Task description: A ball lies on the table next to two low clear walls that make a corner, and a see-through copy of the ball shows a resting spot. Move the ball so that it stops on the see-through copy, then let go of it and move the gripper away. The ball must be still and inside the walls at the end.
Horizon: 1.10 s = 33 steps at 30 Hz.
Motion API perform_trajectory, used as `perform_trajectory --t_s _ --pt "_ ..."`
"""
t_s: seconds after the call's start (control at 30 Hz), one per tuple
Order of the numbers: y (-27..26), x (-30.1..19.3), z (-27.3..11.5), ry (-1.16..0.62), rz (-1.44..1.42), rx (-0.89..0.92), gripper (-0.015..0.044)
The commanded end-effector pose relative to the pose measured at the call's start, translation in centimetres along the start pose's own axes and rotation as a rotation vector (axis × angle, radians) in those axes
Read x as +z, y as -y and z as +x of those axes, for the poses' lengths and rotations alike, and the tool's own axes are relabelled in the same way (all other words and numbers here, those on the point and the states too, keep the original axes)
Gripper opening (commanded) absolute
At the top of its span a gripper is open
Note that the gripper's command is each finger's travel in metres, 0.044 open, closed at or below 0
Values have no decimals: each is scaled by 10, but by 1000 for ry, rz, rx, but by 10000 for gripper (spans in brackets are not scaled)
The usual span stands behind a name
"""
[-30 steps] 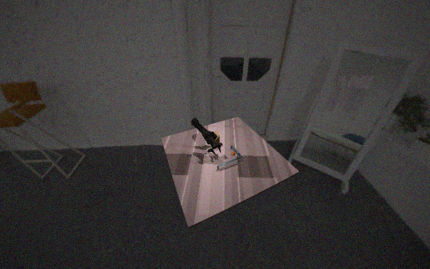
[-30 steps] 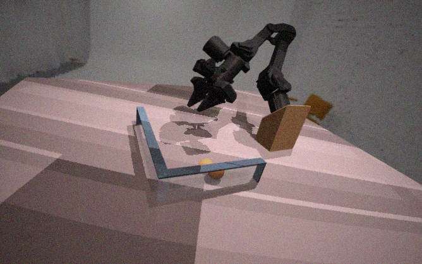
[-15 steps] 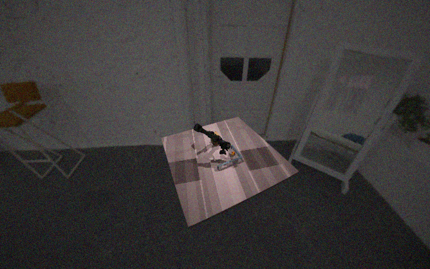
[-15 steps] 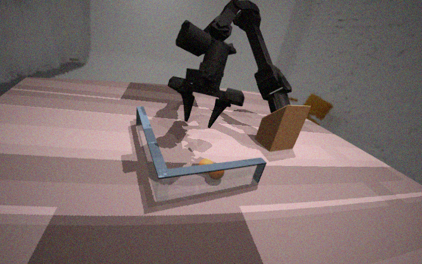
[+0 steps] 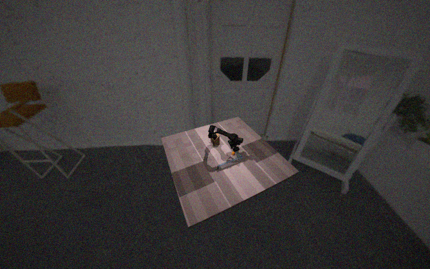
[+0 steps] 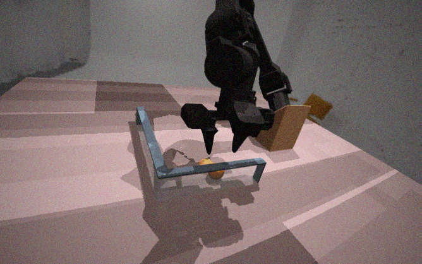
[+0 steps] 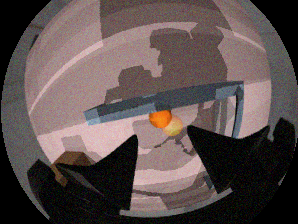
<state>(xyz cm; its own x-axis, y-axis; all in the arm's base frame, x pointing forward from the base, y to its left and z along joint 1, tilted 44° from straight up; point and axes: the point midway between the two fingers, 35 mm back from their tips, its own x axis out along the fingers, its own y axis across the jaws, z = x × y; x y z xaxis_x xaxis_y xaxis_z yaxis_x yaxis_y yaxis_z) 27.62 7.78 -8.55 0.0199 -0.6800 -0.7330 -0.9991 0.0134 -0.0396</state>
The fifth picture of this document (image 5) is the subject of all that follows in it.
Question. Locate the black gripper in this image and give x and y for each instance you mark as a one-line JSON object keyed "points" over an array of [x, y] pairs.
{"points": [[233, 144]]}

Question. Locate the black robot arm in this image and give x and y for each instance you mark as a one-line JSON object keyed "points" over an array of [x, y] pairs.
{"points": [[233, 137]]}

